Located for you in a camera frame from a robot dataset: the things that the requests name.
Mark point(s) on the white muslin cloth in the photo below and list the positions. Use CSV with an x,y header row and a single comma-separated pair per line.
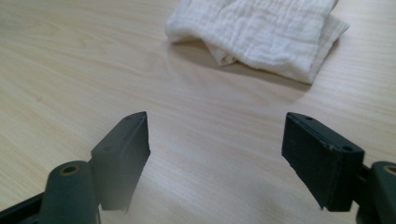
x,y
258,37

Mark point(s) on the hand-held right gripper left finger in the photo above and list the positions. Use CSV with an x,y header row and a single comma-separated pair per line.
x,y
124,158

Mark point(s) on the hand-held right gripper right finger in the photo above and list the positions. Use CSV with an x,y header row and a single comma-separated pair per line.
x,y
320,165

